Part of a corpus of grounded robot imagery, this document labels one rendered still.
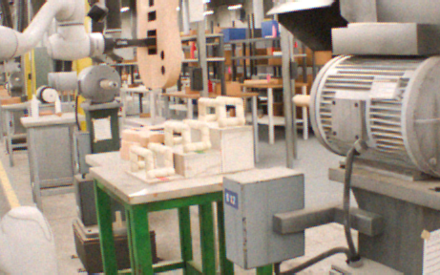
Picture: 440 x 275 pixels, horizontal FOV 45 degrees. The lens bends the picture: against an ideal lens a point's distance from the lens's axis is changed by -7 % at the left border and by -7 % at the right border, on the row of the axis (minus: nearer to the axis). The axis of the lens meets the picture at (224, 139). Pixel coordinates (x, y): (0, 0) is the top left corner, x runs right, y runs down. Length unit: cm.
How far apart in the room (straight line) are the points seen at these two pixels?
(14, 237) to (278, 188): 80
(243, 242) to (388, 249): 31
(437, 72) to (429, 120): 10
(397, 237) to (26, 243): 102
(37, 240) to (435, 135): 112
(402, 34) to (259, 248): 55
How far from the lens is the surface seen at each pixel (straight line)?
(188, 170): 214
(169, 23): 208
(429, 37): 115
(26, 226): 165
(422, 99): 107
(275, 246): 126
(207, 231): 272
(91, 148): 381
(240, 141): 223
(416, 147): 108
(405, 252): 118
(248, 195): 119
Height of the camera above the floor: 138
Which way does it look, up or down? 8 degrees down
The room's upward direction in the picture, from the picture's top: 3 degrees counter-clockwise
